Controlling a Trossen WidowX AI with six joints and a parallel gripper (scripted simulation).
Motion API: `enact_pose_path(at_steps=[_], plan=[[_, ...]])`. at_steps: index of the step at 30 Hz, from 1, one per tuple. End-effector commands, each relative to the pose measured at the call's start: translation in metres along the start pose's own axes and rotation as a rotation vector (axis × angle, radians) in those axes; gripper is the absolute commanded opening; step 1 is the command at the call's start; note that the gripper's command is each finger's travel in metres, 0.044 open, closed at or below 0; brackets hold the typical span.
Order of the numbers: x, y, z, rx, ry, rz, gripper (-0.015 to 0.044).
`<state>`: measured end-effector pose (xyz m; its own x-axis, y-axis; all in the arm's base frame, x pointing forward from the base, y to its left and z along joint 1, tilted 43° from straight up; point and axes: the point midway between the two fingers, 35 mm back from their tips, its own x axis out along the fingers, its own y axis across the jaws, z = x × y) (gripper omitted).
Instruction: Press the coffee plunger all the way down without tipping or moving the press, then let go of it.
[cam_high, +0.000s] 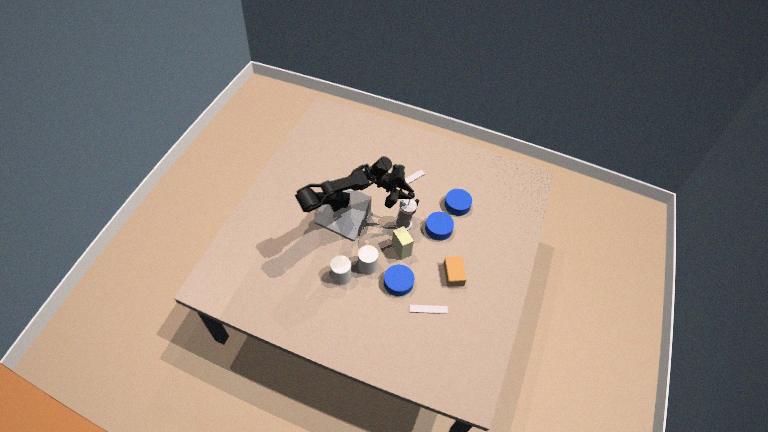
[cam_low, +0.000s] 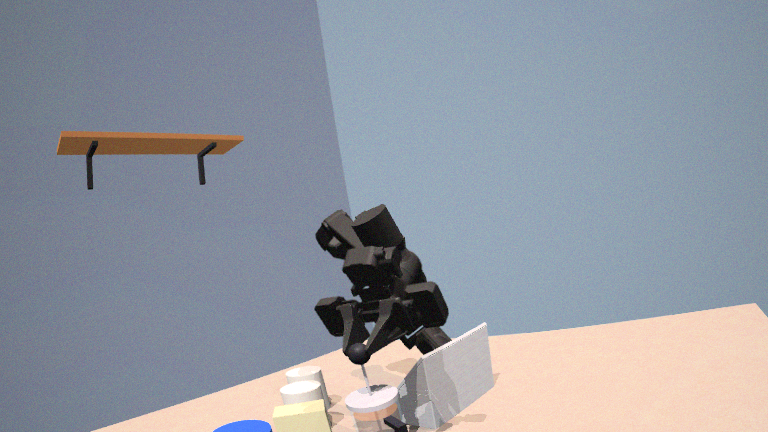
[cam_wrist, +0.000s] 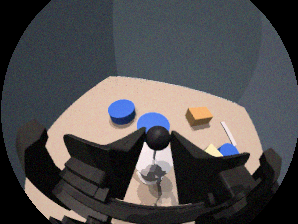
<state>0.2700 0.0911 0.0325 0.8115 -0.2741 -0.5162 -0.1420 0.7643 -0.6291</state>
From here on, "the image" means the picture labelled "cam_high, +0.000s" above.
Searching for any orange rectangular block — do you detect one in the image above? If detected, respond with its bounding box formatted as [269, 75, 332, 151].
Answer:
[444, 257, 466, 287]

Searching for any blue short cylinder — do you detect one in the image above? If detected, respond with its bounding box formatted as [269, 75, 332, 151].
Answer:
[445, 188, 472, 216]
[425, 212, 455, 241]
[384, 265, 415, 296]

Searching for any pale yellow block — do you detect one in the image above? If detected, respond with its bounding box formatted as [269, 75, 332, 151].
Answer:
[391, 226, 414, 260]

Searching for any white flat bar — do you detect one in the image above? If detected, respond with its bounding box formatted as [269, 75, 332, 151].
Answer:
[410, 305, 448, 314]
[405, 170, 425, 184]

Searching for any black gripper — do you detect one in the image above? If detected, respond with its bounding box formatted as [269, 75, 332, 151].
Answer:
[377, 173, 414, 209]

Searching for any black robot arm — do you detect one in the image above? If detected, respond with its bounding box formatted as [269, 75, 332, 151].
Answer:
[295, 156, 405, 213]

